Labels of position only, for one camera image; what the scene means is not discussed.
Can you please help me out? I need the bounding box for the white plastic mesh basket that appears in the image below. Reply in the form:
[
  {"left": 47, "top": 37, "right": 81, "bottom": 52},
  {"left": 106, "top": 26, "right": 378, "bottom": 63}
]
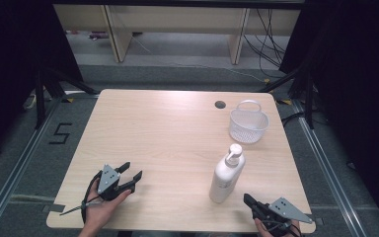
[{"left": 228, "top": 99, "right": 271, "bottom": 145}]

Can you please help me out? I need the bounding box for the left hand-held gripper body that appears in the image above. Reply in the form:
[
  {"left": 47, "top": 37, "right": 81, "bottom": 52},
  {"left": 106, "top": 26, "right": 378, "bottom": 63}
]
[{"left": 97, "top": 163, "right": 136, "bottom": 202}]

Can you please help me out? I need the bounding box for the person's right hand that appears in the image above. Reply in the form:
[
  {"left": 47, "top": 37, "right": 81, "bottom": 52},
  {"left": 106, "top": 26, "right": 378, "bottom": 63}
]
[{"left": 254, "top": 217, "right": 302, "bottom": 237}]

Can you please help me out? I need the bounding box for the aluminium floor rail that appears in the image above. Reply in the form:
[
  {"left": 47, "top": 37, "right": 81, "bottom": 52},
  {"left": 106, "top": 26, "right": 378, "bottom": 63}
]
[
  {"left": 290, "top": 98, "right": 369, "bottom": 237},
  {"left": 0, "top": 97, "right": 63, "bottom": 237}
]

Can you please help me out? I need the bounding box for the black curtain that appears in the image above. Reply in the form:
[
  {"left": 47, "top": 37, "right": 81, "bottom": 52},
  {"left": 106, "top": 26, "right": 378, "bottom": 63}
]
[
  {"left": 0, "top": 0, "right": 85, "bottom": 166},
  {"left": 278, "top": 0, "right": 379, "bottom": 228}
]

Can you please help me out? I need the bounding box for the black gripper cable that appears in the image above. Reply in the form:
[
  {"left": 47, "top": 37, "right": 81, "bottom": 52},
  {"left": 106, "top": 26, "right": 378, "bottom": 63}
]
[
  {"left": 58, "top": 170, "right": 104, "bottom": 225},
  {"left": 265, "top": 219, "right": 303, "bottom": 237}
]

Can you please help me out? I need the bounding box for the person's left hand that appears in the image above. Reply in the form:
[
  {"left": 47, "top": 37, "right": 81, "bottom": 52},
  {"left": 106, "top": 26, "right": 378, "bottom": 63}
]
[{"left": 84, "top": 179, "right": 133, "bottom": 229}]

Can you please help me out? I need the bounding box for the black metal stand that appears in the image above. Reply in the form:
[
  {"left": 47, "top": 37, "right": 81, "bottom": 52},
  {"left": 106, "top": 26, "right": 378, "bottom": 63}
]
[
  {"left": 34, "top": 64, "right": 101, "bottom": 130},
  {"left": 259, "top": 64, "right": 316, "bottom": 130}
]

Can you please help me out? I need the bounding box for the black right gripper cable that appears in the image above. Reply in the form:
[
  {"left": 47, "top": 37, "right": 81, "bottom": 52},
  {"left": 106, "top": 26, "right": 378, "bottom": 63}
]
[{"left": 265, "top": 219, "right": 303, "bottom": 237}]

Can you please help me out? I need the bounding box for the beige wooden desk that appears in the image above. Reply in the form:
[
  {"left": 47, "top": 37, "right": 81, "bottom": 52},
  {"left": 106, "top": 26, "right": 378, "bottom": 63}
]
[{"left": 52, "top": 4, "right": 302, "bottom": 65}]

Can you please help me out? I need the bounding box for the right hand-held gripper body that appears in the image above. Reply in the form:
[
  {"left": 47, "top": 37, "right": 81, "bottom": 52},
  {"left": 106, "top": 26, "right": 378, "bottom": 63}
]
[{"left": 259, "top": 196, "right": 314, "bottom": 237}]

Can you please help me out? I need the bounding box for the white pump bottle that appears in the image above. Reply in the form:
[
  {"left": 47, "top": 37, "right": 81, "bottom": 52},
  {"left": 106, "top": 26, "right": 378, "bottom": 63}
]
[{"left": 208, "top": 143, "right": 247, "bottom": 204}]

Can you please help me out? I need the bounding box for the bundle of black floor cables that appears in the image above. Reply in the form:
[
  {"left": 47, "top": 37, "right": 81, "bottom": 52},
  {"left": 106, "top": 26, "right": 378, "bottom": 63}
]
[{"left": 242, "top": 8, "right": 291, "bottom": 79}]

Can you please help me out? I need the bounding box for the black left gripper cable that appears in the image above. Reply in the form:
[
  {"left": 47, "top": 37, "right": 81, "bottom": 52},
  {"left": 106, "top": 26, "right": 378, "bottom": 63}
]
[{"left": 58, "top": 170, "right": 104, "bottom": 225}]

